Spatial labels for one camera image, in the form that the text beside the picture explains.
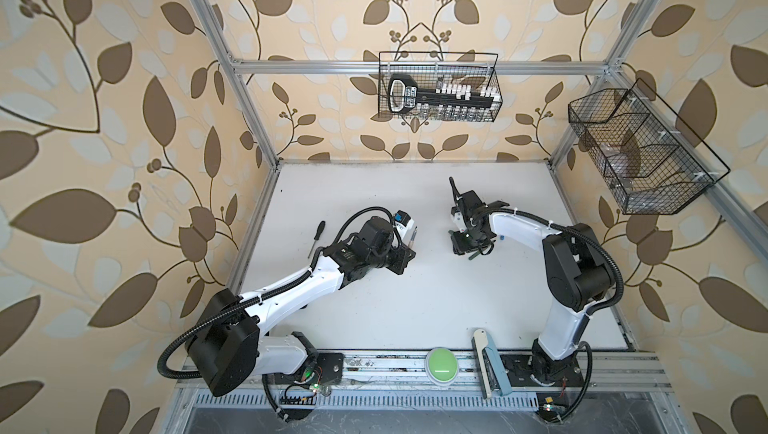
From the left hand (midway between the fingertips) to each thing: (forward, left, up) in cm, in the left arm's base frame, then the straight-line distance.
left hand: (416, 251), depth 79 cm
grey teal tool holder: (-26, -19, -12) cm, 34 cm away
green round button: (-25, -7, -13) cm, 29 cm away
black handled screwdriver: (+13, +32, -15) cm, 38 cm away
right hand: (+8, -16, -14) cm, 22 cm away
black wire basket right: (+17, -57, +19) cm, 63 cm away
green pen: (+7, -19, -14) cm, 25 cm away
